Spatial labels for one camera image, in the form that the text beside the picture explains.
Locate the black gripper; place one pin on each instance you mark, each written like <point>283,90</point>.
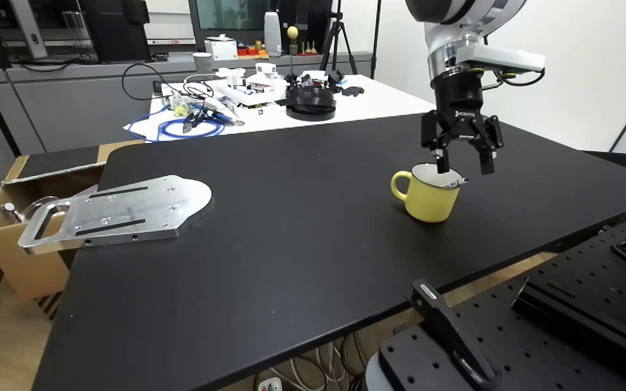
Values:
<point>459,99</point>

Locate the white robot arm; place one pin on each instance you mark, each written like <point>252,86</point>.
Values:
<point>456,18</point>

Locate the yellow enamel mug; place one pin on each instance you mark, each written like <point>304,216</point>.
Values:
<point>433,203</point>

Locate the white work table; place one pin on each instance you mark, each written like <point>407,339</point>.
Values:
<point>379,101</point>

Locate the black round device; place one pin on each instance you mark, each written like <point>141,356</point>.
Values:
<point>310,99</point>

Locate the black lever clamp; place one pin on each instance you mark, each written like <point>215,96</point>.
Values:
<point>451,328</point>

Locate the small yellow ball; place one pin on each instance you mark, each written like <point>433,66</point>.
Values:
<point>292,33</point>

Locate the black optical breadboard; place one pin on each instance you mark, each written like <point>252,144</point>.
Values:
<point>538,356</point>

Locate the white electronics pile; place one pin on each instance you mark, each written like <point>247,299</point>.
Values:
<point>250,86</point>

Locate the white cylinder bottle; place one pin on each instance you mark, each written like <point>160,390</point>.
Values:
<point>271,33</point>

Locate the small white box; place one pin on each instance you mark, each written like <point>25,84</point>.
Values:
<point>220,48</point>

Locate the dark computer monitor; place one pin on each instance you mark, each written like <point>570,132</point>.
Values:
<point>229,18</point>

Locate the silver metal mounting plate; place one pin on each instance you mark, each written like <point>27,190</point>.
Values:
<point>130,209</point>

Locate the black computer tower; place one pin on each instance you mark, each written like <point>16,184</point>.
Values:
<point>113,30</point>

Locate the black flat sheet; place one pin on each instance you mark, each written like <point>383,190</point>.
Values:
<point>58,161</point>

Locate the grey cabinet counter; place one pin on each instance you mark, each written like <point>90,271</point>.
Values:
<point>58,109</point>

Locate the brown cardboard box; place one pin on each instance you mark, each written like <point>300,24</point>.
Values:
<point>16,271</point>

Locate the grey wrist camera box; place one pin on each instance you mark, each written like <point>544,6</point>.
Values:
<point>505,59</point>

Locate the black camera tripod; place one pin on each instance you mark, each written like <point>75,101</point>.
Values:
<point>336,35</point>

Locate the black rail block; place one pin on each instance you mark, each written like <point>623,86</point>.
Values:
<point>603,296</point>

